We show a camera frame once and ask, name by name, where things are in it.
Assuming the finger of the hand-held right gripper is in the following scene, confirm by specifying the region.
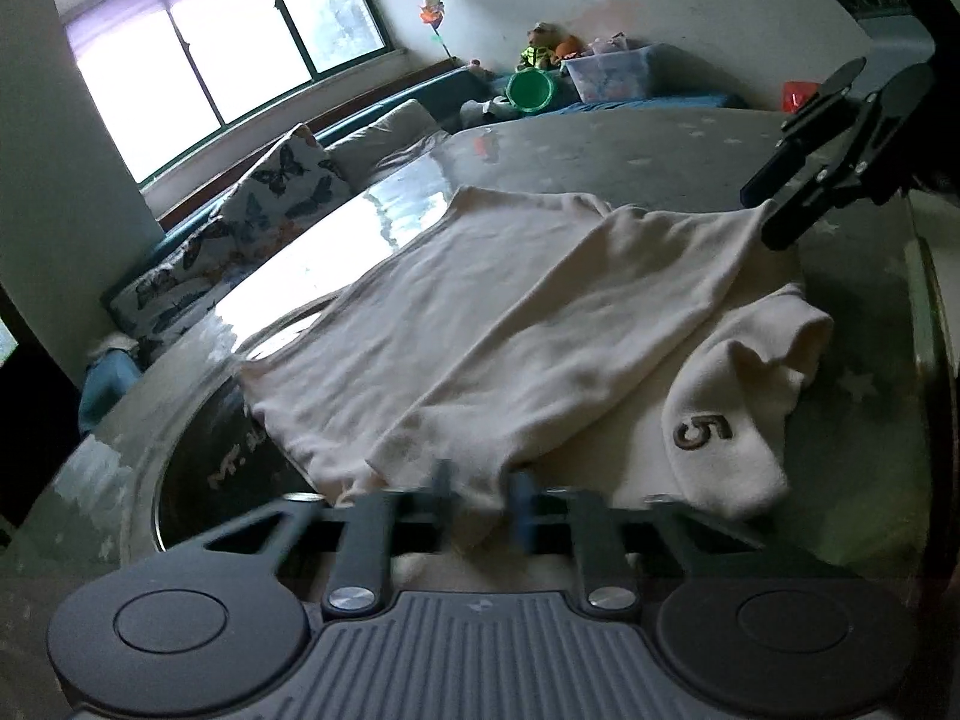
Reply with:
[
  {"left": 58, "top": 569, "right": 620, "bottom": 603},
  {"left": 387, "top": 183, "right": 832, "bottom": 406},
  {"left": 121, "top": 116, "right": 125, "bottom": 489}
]
[
  {"left": 739, "top": 58, "right": 869, "bottom": 211},
  {"left": 757, "top": 88, "right": 902, "bottom": 252}
]

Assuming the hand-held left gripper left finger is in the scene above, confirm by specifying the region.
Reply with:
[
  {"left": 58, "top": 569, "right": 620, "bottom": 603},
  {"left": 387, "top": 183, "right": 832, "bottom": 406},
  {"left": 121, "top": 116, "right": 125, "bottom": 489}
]
[{"left": 201, "top": 457, "right": 458, "bottom": 620}]

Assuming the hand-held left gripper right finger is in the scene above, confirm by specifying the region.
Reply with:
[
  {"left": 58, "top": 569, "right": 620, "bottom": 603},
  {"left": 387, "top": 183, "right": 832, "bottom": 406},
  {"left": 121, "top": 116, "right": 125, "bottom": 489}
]
[{"left": 506, "top": 469, "right": 762, "bottom": 621}]

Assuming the cream shirt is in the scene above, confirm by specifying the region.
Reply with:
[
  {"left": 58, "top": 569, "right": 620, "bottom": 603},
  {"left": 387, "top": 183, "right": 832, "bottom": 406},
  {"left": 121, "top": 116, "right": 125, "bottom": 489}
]
[{"left": 236, "top": 184, "right": 837, "bottom": 593}]

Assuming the red box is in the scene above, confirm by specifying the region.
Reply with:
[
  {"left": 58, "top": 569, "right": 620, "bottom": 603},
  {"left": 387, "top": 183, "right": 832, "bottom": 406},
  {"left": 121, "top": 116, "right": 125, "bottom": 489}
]
[{"left": 780, "top": 80, "right": 822, "bottom": 113}]

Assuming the blue sofa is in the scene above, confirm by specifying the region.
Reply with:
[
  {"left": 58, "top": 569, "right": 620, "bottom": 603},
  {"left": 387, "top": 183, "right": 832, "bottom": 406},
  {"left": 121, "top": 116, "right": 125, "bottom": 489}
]
[{"left": 79, "top": 45, "right": 751, "bottom": 436}]

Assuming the clear plastic storage box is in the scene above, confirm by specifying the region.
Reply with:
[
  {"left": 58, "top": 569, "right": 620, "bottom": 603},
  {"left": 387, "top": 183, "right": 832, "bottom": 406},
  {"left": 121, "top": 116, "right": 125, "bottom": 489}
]
[{"left": 562, "top": 45, "right": 653, "bottom": 102}]

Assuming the round black cooktop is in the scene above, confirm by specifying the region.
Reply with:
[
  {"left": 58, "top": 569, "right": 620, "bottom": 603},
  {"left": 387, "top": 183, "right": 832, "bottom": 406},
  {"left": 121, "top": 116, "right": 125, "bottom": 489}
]
[{"left": 154, "top": 300, "right": 346, "bottom": 556}]

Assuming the green plastic bucket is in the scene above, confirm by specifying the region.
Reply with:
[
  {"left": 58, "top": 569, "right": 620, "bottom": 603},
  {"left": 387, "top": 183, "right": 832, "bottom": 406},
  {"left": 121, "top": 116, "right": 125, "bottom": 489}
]
[{"left": 506, "top": 67, "right": 556, "bottom": 115}]

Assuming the yellow green plush toy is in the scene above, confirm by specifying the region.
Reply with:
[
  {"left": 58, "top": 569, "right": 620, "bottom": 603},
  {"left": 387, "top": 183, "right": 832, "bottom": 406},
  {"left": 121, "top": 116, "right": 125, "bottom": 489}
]
[{"left": 517, "top": 24, "right": 560, "bottom": 70}]

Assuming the white plush toy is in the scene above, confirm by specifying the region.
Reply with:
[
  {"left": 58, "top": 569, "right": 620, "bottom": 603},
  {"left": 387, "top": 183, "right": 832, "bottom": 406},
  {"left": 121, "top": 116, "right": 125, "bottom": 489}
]
[{"left": 459, "top": 96, "right": 518, "bottom": 128}]

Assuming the long butterfly print cushion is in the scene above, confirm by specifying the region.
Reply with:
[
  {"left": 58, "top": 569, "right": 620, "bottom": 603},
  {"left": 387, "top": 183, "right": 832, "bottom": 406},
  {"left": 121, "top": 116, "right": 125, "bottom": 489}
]
[{"left": 105, "top": 217, "right": 248, "bottom": 338}]

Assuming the butterfly print pillow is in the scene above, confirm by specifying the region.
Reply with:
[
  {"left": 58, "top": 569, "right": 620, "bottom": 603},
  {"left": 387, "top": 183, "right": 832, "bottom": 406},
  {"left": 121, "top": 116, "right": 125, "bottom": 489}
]
[{"left": 221, "top": 124, "right": 353, "bottom": 248}]

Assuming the plain white pillow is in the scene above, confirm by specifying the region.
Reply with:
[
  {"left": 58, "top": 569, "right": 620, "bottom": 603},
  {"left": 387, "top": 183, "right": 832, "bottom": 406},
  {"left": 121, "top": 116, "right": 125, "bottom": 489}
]
[{"left": 326, "top": 99, "right": 455, "bottom": 188}]

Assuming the colourful pinwheel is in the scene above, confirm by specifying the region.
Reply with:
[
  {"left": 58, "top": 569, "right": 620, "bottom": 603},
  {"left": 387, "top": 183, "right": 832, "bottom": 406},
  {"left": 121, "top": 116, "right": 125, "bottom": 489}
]
[{"left": 418, "top": 0, "right": 455, "bottom": 61}]

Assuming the green framed window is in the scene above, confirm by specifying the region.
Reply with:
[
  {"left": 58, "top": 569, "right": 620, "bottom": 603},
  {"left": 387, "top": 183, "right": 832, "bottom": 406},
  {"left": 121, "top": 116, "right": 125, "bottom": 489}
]
[{"left": 45, "top": 0, "right": 410, "bottom": 185}]

